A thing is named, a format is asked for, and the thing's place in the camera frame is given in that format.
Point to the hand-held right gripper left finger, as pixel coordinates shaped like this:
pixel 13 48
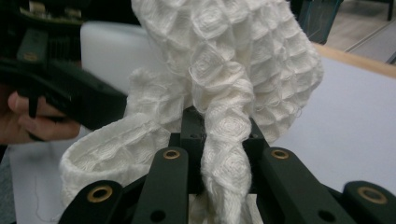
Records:
pixel 191 137

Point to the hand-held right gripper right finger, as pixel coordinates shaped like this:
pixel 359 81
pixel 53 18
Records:
pixel 257 140

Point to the wooden table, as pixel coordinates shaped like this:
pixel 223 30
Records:
pixel 358 60

